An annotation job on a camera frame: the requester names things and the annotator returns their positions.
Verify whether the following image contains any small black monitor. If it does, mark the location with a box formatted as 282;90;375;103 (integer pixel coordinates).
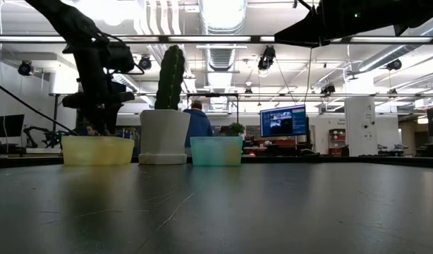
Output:
0;114;25;139

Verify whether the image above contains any white building pillar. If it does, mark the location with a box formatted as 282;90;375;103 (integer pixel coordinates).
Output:
344;96;377;157

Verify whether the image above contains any small green potted plant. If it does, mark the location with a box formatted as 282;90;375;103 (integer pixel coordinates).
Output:
227;121;246;138

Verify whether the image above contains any silver ceiling air duct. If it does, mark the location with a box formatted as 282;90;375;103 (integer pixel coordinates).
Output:
197;0;248;73

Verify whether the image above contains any yellow translucent plastic bin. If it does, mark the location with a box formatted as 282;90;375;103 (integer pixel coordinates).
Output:
61;135;135;167

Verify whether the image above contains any teal translucent plastic bin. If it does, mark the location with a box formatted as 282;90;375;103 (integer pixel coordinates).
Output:
190;135;244;167

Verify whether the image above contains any thin black diagonal rod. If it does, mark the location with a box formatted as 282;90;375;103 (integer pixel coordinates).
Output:
0;78;78;137

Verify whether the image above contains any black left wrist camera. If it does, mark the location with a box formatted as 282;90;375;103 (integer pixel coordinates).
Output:
105;41;135;74

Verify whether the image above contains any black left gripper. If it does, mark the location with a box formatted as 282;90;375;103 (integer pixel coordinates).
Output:
62;44;136;137

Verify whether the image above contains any black background rig frame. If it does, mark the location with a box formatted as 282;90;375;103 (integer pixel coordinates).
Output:
186;92;240;124
49;92;80;137

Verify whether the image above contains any red storage shelf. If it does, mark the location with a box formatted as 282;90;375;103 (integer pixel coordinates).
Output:
328;128;346;156

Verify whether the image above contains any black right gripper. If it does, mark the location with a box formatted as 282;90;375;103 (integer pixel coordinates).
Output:
274;0;410;49

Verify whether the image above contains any black computer monitor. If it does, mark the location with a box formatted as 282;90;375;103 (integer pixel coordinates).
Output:
260;104;308;138

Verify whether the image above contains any green cactus plant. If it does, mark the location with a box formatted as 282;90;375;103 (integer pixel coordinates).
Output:
154;44;186;111

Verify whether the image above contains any black overhead rig beam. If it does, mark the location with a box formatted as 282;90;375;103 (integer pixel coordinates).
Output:
0;34;433;44

